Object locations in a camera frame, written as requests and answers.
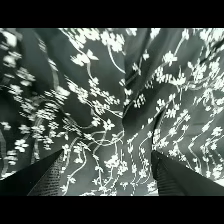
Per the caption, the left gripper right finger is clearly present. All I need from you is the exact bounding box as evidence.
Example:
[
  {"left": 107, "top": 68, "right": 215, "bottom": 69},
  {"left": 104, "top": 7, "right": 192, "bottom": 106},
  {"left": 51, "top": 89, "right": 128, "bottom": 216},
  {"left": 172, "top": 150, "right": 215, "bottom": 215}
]
[{"left": 150, "top": 149, "right": 224, "bottom": 197}]

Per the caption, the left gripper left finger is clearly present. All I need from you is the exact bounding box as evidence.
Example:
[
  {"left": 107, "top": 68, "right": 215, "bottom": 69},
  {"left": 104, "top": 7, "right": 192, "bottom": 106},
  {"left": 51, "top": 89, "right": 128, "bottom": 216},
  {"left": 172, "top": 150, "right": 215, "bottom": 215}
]
[{"left": 0, "top": 148, "right": 66, "bottom": 197}]

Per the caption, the black flowered garment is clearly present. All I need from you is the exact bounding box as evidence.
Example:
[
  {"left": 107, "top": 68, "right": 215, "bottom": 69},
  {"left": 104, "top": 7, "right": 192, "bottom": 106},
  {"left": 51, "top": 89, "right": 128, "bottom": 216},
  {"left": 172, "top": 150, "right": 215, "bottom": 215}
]
[{"left": 0, "top": 27, "right": 224, "bottom": 197}]

